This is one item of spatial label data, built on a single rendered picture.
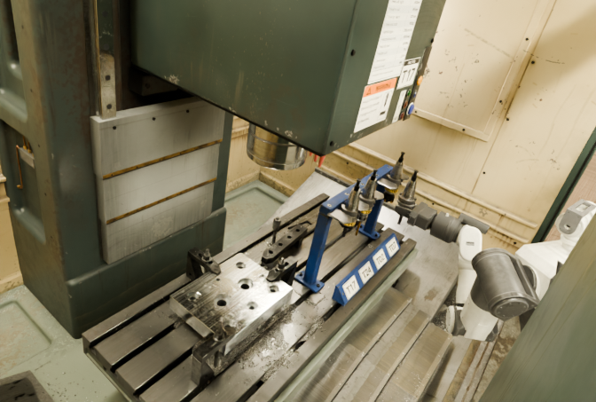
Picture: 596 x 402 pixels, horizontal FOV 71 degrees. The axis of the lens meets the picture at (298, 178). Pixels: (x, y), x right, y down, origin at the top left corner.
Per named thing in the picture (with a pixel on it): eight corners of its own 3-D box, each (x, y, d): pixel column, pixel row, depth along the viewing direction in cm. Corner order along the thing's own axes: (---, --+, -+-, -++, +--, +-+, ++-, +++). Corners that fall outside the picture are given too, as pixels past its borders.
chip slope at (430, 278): (453, 287, 203) (474, 245, 191) (391, 383, 151) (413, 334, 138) (307, 206, 244) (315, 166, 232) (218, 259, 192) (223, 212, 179)
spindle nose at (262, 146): (265, 137, 119) (271, 97, 114) (316, 156, 114) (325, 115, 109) (232, 155, 106) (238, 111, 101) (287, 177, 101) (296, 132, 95)
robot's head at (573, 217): (588, 232, 107) (602, 208, 104) (574, 244, 103) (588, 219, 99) (563, 220, 112) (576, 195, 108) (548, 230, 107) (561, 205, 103)
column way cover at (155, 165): (215, 216, 173) (227, 96, 148) (107, 268, 137) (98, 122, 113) (207, 210, 175) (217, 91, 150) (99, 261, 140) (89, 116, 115)
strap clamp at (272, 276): (293, 284, 146) (300, 250, 139) (268, 304, 136) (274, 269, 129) (285, 279, 147) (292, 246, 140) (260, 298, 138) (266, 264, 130)
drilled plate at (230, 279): (290, 299, 134) (293, 287, 132) (224, 355, 112) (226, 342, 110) (239, 263, 145) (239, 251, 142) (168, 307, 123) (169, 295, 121)
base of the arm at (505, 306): (522, 327, 105) (553, 304, 98) (477, 320, 103) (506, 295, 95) (500, 277, 116) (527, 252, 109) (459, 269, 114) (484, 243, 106)
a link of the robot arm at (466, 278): (484, 274, 137) (482, 337, 131) (451, 270, 138) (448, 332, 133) (494, 271, 126) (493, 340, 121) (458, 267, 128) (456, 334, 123)
